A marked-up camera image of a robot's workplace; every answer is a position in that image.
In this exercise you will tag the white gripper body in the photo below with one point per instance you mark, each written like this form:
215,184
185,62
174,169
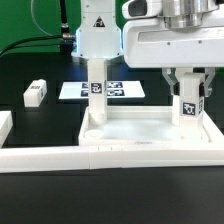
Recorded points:
173,33

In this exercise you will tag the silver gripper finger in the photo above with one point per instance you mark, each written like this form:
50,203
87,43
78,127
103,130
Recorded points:
171,79
209,76

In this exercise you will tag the white desk top tray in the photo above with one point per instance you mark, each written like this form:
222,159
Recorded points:
128,125

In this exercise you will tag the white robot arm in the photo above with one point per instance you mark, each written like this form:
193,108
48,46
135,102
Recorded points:
98,35

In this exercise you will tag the white U-shaped fence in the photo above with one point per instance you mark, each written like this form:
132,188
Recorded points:
35,159

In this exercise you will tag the fiducial marker plate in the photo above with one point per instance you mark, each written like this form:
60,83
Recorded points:
115,89

